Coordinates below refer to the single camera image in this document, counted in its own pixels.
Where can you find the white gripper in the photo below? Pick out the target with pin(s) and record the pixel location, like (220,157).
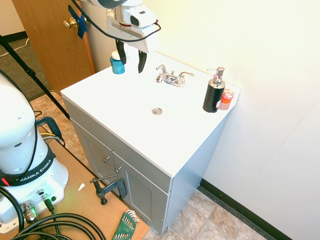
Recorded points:
(127,32)

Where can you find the white Franka Panda arm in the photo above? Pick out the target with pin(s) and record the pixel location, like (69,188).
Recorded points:
(17,140)

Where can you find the teal jar with white lid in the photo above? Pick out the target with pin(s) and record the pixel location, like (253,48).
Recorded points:
(117,64)

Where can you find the white sink vanity top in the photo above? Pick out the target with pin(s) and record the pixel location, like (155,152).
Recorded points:
(140,112)

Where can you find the chrome sink drain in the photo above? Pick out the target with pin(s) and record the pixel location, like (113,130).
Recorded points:
(157,111)

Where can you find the blue tape strip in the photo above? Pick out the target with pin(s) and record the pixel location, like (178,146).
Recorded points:
(78,20)

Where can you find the brass door knob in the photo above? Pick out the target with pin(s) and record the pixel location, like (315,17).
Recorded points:
(70,23)

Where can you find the wooden door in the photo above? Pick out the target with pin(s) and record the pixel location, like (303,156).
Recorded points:
(55,40)

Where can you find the black soap dispenser bottle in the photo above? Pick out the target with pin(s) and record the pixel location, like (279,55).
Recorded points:
(213,95)

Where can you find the orange jar with pink lid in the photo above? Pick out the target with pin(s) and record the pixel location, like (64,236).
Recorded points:
(226,100)

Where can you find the metal cabinet door knob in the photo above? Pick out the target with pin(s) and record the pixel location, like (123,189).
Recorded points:
(117,169)
(107,159)

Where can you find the grey vanity cabinet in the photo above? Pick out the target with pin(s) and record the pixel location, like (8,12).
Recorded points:
(150,175)

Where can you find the brown wooden base board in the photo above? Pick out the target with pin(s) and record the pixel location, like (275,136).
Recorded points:
(85,200)

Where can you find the green hex key set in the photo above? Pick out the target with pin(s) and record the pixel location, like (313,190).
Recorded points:
(125,226)

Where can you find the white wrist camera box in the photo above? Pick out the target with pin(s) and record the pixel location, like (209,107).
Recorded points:
(141,15)

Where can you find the black camera stand pole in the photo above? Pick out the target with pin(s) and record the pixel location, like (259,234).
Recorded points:
(32,75)

